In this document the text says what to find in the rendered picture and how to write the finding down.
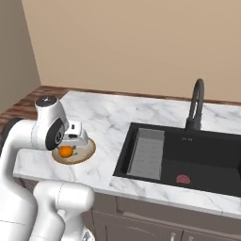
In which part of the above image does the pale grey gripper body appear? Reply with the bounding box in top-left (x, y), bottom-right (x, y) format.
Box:
top-left (61, 128), bottom-right (90, 149)

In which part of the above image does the beige bowl with brown rim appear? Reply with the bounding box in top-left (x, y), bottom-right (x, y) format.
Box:
top-left (51, 137), bottom-right (97, 166)

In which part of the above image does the orange tangerine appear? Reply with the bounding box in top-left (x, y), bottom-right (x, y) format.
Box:
top-left (58, 145), bottom-right (75, 159)

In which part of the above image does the grey sink drainer tray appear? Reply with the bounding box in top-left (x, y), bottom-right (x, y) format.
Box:
top-left (126, 127), bottom-right (166, 182)

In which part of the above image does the black sink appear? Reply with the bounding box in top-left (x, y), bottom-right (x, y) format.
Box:
top-left (112, 121), bottom-right (241, 199)

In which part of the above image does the brown cupboard door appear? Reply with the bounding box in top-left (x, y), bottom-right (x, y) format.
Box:
top-left (91, 210), bottom-right (185, 241)
top-left (183, 230), bottom-right (241, 241)

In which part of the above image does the red scrub sponge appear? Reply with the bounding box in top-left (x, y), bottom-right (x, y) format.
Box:
top-left (175, 173), bottom-right (192, 185)

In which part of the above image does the brown drawer front panel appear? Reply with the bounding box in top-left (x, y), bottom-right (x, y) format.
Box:
top-left (115, 195), bottom-right (241, 230)

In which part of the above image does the black tap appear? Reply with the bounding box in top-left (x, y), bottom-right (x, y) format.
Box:
top-left (185, 77), bottom-right (206, 133)

